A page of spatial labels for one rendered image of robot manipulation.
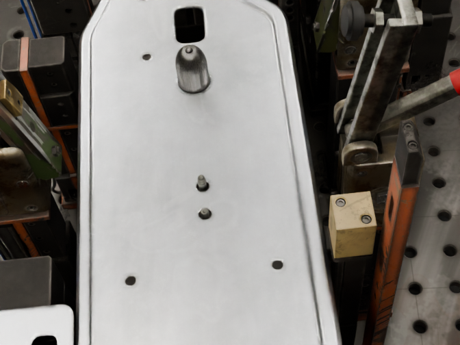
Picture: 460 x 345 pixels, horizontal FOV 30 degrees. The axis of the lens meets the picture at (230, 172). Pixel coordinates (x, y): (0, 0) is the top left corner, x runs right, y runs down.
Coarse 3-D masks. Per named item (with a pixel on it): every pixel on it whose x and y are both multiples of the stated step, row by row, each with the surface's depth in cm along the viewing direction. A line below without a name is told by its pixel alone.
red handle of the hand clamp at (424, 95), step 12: (456, 72) 69; (432, 84) 71; (444, 84) 70; (456, 84) 69; (408, 96) 72; (420, 96) 71; (432, 96) 70; (444, 96) 70; (456, 96) 70; (396, 108) 72; (408, 108) 71; (420, 108) 71; (384, 120) 72; (396, 120) 72; (348, 132) 74
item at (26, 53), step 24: (24, 48) 92; (48, 48) 92; (24, 72) 91; (48, 72) 92; (72, 72) 95; (24, 96) 94; (48, 96) 95; (72, 96) 95; (48, 120) 98; (72, 120) 99; (72, 144) 104; (72, 168) 108; (72, 192) 114
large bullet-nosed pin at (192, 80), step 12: (192, 48) 83; (180, 60) 83; (192, 60) 83; (204, 60) 84; (180, 72) 84; (192, 72) 83; (204, 72) 84; (180, 84) 86; (192, 84) 85; (204, 84) 86
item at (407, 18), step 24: (384, 0) 63; (408, 0) 62; (360, 24) 61; (384, 24) 63; (408, 24) 61; (432, 24) 63; (384, 48) 63; (408, 48) 63; (360, 72) 69; (384, 72) 65; (360, 96) 72; (384, 96) 68; (360, 120) 70
